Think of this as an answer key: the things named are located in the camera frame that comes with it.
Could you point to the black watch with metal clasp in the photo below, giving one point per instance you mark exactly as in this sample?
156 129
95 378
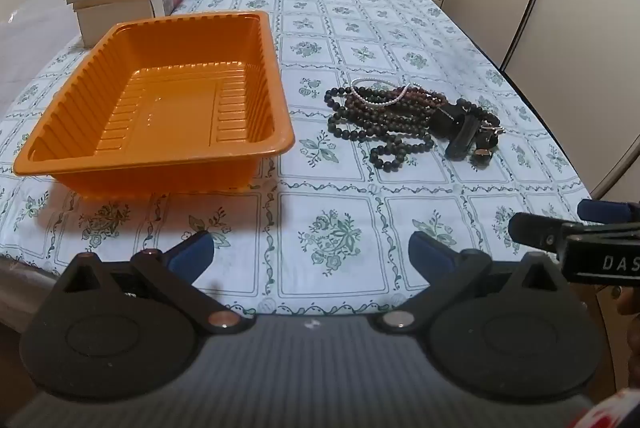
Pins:
486 147

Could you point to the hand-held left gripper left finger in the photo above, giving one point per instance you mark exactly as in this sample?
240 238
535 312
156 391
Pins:
192 254

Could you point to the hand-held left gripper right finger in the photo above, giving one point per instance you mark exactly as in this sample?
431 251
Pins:
431 254

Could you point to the person's right hand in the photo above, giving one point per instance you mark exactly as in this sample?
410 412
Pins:
630 305

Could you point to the red white printed clothing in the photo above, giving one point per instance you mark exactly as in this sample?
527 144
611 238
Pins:
607 410

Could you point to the orange plastic tray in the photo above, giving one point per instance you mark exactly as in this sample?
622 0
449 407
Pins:
175 107

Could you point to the cream cardboard box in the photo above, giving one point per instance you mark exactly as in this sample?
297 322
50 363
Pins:
112 20

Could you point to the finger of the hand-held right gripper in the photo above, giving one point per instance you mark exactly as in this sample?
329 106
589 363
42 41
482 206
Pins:
602 211
537 232

